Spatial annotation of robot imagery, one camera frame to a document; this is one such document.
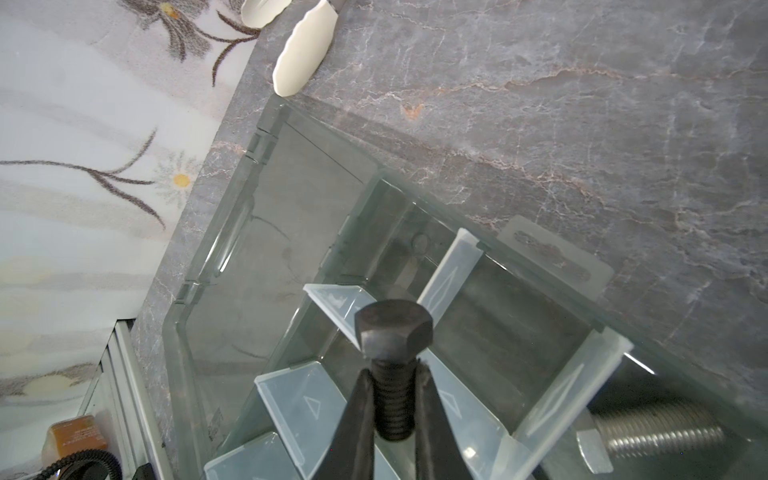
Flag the silver hex bolt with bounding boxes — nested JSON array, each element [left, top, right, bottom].
[[576, 400, 726, 474]]

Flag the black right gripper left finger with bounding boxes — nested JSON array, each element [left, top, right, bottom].
[[312, 369, 375, 480]]

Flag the black hex bolt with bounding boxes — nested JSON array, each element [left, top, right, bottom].
[[355, 299, 433, 442]]

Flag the cream silicone kitchen tongs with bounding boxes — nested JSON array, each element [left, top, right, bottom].
[[240, 0, 339, 98]]

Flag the black corrugated cable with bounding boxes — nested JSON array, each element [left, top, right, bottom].
[[32, 448, 124, 480]]

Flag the transparent grey organizer box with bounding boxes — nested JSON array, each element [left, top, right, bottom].
[[163, 96, 767, 479]]

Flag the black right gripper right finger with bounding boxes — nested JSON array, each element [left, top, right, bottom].
[[414, 361, 473, 480]]

